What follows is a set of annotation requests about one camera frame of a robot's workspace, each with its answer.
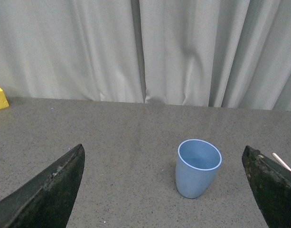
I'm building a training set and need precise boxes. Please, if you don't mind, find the light wooden chopstick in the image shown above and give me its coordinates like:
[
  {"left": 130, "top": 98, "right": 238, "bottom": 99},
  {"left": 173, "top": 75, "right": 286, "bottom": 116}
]
[{"left": 272, "top": 153, "right": 291, "bottom": 172}]

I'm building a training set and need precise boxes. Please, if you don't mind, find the grey-white curtain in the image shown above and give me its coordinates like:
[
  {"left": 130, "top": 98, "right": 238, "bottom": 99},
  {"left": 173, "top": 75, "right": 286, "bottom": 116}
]
[{"left": 0, "top": 0, "right": 291, "bottom": 111}]

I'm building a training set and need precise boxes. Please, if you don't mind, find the blue plastic cup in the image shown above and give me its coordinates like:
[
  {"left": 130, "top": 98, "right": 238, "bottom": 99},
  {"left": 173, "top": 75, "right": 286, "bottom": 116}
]
[{"left": 175, "top": 139, "right": 222, "bottom": 199}]

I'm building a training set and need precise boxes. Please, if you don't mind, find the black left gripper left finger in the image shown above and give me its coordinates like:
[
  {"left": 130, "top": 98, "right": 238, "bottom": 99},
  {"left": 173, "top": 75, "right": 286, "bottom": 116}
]
[{"left": 0, "top": 144, "right": 85, "bottom": 228}]

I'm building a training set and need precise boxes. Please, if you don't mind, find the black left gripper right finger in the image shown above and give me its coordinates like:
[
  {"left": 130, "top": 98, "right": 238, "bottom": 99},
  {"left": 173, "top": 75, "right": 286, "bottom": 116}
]
[{"left": 242, "top": 145, "right": 291, "bottom": 228}]

